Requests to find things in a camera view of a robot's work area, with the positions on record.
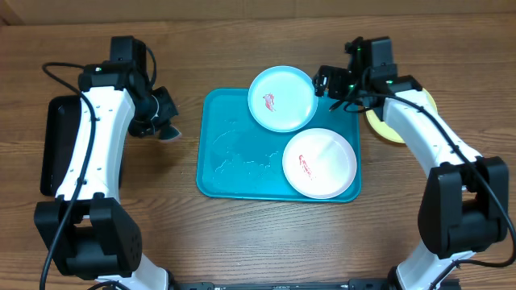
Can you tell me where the black rectangular plastic bin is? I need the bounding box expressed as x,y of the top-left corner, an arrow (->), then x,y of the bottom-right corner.
40,91 -> 135,201

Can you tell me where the teal plastic serving tray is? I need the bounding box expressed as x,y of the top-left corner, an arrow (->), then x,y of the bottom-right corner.
195,88 -> 363,203

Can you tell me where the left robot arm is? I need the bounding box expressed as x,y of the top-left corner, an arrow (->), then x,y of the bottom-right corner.
34,36 -> 179,289

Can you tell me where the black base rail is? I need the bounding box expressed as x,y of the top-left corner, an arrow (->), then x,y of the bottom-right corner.
172,279 -> 396,290

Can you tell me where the yellow green plate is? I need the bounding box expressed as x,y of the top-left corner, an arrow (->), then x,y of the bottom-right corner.
364,89 -> 439,147

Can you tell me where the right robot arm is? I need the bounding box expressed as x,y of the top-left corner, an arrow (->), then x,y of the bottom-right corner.
312,37 -> 515,290

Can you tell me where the light blue plate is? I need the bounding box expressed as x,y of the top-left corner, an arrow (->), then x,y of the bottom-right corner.
248,65 -> 318,133

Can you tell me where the white plate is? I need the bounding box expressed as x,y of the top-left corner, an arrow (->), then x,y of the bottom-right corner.
282,128 -> 358,200

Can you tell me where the green and pink sponge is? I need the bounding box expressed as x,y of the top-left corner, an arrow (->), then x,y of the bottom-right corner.
158,125 -> 181,142

